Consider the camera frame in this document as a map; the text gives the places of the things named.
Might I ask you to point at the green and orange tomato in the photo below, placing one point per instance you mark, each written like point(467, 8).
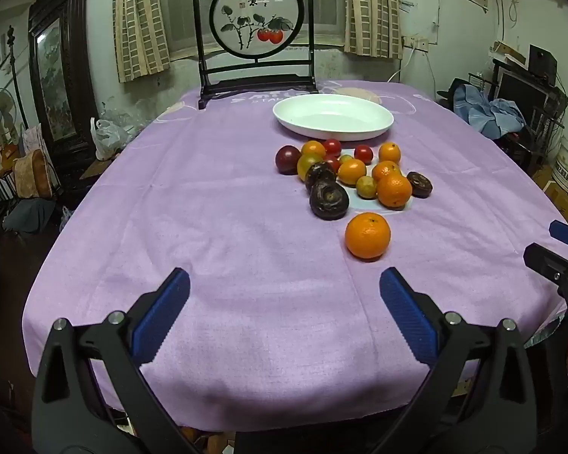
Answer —
point(306, 163)

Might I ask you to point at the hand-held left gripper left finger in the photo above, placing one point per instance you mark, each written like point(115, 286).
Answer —
point(163, 312)

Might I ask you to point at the purple tablecloth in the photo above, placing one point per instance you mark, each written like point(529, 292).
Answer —
point(217, 246)

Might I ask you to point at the blue cloth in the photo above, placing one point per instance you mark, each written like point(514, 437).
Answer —
point(492, 113)

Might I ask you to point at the black monitor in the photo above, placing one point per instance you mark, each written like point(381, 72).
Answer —
point(520, 92)

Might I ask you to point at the yellow-green tomato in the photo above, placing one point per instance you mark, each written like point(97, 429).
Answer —
point(366, 187)

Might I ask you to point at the dark brown water chestnut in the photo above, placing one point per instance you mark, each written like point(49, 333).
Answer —
point(320, 172)
point(329, 201)
point(419, 184)

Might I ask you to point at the standing fan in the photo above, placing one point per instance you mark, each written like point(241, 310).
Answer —
point(2, 108)

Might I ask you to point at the black framed persimmon table screen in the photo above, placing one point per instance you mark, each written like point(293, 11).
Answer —
point(246, 9)

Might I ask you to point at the white wall socket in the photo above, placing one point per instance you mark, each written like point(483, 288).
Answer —
point(419, 43)

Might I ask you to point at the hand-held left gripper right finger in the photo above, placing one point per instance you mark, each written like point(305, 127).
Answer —
point(407, 312)

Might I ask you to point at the beige checked curtain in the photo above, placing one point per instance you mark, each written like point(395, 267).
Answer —
point(139, 19)
point(371, 9)

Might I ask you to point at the dark wooden framed picture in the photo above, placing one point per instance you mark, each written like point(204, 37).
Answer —
point(52, 80)

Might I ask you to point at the white plastic bag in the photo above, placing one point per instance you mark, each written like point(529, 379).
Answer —
point(105, 137)

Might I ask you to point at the small green tomato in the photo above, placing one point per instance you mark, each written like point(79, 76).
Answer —
point(345, 158)

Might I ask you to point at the large orange mandarin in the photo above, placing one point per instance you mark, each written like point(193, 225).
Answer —
point(367, 235)

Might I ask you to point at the black box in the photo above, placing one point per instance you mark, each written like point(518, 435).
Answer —
point(543, 64)

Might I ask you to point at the white oval plate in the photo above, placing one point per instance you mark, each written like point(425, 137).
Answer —
point(331, 116)

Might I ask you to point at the dark red tomato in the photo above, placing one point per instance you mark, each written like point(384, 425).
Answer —
point(288, 159)

